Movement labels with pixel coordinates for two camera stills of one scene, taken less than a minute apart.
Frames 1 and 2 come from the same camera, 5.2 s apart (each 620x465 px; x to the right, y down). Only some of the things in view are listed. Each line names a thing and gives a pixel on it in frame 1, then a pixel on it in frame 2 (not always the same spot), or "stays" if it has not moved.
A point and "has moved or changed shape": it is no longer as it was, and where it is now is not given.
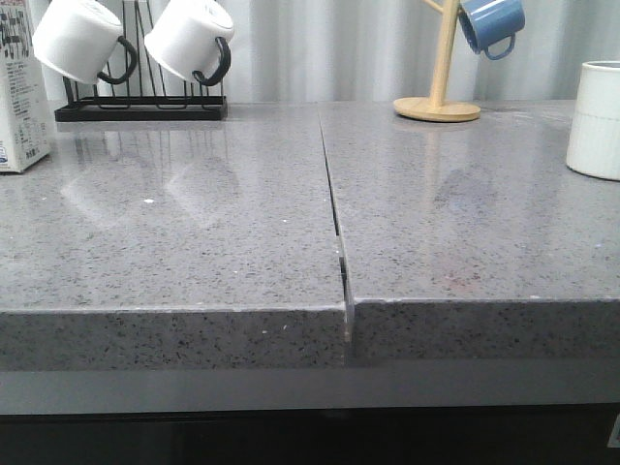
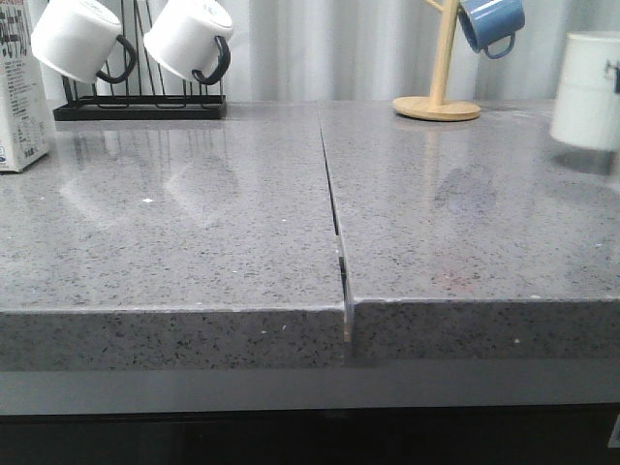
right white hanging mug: x=190 y=37 stays
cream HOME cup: x=593 y=146 has moved or changed shape
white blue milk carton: x=24 y=138 stays
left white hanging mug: x=82 y=40 stays
